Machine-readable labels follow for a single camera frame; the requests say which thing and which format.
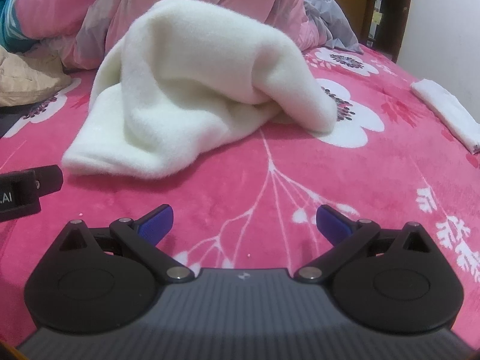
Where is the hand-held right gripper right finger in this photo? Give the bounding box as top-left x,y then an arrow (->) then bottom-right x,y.
294,204 -> 432,284

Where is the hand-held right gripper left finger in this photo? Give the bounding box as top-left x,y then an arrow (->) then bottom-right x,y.
56,204 -> 196,284

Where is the white fleece sweater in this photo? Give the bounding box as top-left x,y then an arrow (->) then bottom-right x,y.
61,0 -> 337,178

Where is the black cloth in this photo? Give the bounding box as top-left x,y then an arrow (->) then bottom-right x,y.
0,105 -> 27,137

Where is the pink floral bed blanket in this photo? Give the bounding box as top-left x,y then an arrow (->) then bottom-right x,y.
0,41 -> 480,308

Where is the beige folded garment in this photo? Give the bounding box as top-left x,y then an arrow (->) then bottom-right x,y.
0,47 -> 72,107

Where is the folded white cloth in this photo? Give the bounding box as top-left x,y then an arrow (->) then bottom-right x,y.
410,79 -> 480,154

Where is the teal patterned cloth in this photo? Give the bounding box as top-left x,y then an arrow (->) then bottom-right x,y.
0,0 -> 38,53

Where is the grey cloth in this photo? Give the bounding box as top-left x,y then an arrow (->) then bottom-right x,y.
304,0 -> 364,55

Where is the wooden door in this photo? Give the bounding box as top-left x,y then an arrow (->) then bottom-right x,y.
319,0 -> 379,46

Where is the dark door frame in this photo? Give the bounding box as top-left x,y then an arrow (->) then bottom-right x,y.
375,0 -> 415,62

